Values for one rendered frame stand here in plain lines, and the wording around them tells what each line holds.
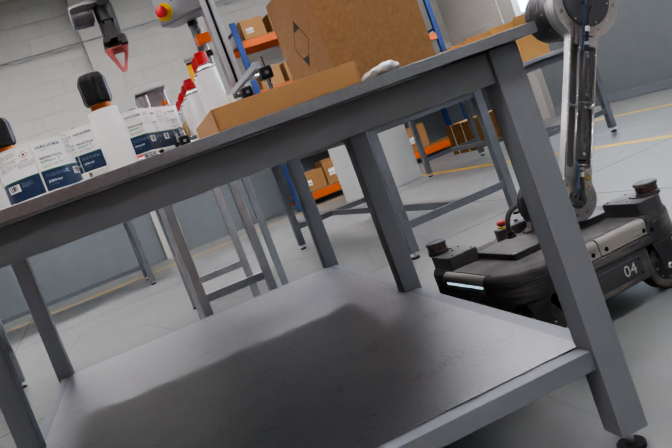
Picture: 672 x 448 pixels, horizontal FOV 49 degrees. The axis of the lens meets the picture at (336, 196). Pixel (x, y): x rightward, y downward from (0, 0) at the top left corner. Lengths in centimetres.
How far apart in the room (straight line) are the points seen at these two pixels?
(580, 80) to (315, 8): 101
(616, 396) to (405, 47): 83
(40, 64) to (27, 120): 72
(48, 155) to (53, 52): 801
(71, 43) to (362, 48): 864
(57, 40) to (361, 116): 898
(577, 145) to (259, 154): 129
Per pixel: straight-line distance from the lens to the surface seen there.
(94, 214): 122
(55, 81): 1004
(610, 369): 151
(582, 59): 237
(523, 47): 638
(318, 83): 126
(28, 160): 212
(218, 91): 196
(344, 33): 162
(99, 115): 225
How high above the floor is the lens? 76
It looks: 4 degrees down
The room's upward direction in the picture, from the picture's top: 20 degrees counter-clockwise
